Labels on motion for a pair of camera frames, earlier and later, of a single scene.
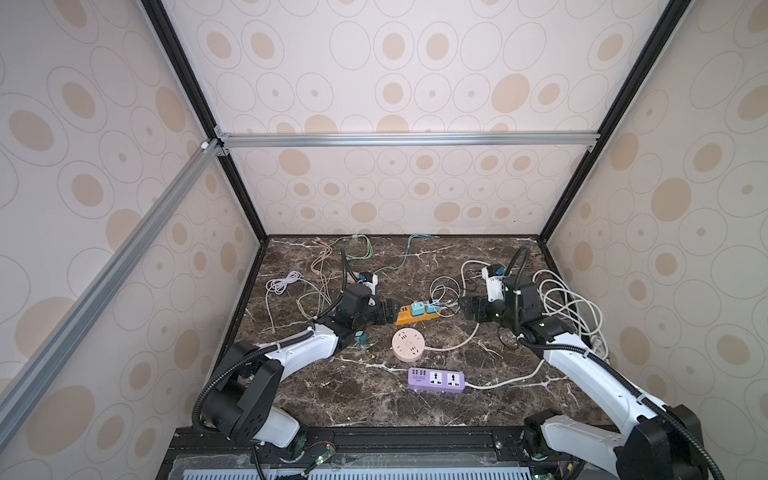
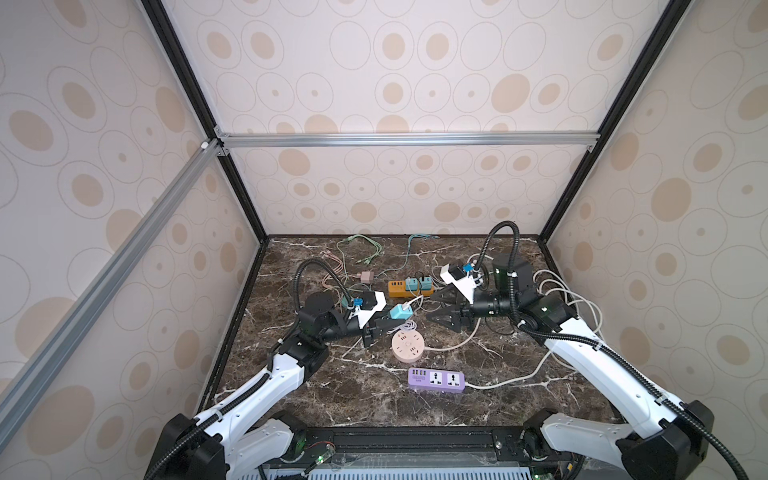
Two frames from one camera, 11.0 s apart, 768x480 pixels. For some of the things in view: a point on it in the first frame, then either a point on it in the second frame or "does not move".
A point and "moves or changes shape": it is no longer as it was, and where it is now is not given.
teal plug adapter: [432, 308] moves or changes shape
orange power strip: [405, 315] → [398, 289]
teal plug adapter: [417, 309] → [411, 284]
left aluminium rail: [25, 386] does not move
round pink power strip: [408, 344] does not move
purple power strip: [428, 378] does not move
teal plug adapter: [362, 337] moves or changes shape
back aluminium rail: [406, 139] does not move
